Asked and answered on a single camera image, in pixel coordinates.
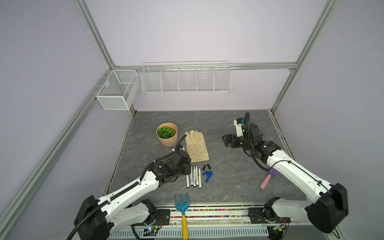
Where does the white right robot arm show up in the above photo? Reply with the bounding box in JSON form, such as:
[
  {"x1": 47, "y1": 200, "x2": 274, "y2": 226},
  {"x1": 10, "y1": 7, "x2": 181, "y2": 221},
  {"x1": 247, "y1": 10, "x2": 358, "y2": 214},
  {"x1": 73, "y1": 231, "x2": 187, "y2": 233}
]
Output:
[{"x1": 222, "y1": 120, "x2": 349, "y2": 234}]

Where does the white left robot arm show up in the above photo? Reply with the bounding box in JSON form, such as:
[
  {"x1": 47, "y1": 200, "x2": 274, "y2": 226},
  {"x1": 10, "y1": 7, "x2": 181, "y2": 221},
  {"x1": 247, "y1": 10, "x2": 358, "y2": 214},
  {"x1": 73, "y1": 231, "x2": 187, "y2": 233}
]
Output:
[{"x1": 67, "y1": 149, "x2": 191, "y2": 240}]

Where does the beige work glove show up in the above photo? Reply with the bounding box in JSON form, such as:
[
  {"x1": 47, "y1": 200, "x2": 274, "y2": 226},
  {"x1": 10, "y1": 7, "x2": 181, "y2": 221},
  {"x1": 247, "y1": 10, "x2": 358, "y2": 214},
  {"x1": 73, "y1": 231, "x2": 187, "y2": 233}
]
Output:
[{"x1": 185, "y1": 131, "x2": 209, "y2": 163}]

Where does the tan pot with green plant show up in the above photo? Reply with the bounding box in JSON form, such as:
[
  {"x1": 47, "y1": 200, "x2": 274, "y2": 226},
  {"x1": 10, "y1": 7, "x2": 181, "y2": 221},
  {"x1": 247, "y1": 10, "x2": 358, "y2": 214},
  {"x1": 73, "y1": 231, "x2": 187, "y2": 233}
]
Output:
[{"x1": 156, "y1": 123, "x2": 178, "y2": 148}]

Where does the teal yellow garden fork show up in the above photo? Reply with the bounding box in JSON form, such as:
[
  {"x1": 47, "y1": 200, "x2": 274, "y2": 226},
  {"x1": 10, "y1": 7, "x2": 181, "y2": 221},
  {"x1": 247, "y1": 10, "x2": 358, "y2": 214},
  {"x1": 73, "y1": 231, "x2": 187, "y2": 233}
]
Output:
[{"x1": 175, "y1": 193, "x2": 189, "y2": 240}]

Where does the small white mesh basket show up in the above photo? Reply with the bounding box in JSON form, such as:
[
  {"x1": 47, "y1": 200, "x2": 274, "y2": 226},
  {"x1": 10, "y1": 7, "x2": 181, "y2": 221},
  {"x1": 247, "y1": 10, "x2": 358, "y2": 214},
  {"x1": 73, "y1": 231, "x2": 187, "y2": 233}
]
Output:
[{"x1": 96, "y1": 70, "x2": 140, "y2": 111}]

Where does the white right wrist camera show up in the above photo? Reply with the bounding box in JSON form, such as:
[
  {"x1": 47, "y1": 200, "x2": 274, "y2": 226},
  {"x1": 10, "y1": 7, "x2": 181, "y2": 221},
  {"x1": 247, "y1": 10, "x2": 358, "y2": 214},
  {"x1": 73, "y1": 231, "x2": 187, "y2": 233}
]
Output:
[{"x1": 234, "y1": 118, "x2": 245, "y2": 138}]

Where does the long white wire basket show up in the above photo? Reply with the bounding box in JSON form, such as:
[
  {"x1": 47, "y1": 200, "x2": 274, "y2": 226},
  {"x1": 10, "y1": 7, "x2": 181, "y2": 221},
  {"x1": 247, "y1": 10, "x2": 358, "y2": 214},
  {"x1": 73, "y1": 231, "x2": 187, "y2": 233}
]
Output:
[{"x1": 141, "y1": 61, "x2": 232, "y2": 94}]

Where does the aluminium cage frame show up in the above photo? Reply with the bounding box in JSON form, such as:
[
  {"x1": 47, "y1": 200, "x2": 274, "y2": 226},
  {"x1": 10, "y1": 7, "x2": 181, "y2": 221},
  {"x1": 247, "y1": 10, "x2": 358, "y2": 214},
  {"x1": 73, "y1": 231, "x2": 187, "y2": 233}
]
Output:
[{"x1": 1, "y1": 1, "x2": 340, "y2": 240}]

